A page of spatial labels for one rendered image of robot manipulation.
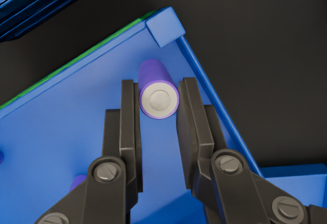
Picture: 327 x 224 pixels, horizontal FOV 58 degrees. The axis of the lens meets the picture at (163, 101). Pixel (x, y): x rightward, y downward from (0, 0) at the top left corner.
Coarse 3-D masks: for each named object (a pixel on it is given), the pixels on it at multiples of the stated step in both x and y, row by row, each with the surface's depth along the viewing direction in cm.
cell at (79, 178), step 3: (75, 177) 29; (78, 177) 28; (81, 177) 28; (84, 177) 29; (75, 180) 28; (78, 180) 28; (81, 180) 28; (72, 183) 28; (75, 183) 27; (78, 183) 27; (72, 186) 27; (75, 186) 27; (72, 189) 27
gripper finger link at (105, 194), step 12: (108, 156) 10; (96, 168) 10; (108, 168) 9; (120, 168) 10; (96, 180) 9; (108, 180) 9; (120, 180) 9; (96, 192) 9; (108, 192) 9; (120, 192) 9; (84, 204) 8; (96, 204) 8; (108, 204) 8; (120, 204) 8; (84, 216) 8; (96, 216) 8; (108, 216) 8; (120, 216) 8
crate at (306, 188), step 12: (264, 168) 76; (276, 168) 76; (288, 168) 76; (300, 168) 76; (312, 168) 76; (324, 168) 76; (276, 180) 78; (288, 180) 79; (300, 180) 79; (312, 180) 79; (324, 180) 80; (288, 192) 80; (300, 192) 80; (312, 192) 80; (324, 192) 81; (312, 204) 82; (324, 204) 81
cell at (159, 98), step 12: (156, 60) 18; (144, 72) 15; (156, 72) 14; (144, 84) 13; (156, 84) 13; (168, 84) 13; (144, 96) 13; (156, 96) 12; (168, 96) 13; (144, 108) 13; (156, 108) 13; (168, 108) 13
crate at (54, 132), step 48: (144, 48) 26; (48, 96) 27; (96, 96) 27; (0, 144) 28; (48, 144) 28; (96, 144) 28; (144, 144) 29; (240, 144) 24; (0, 192) 29; (48, 192) 29; (144, 192) 30
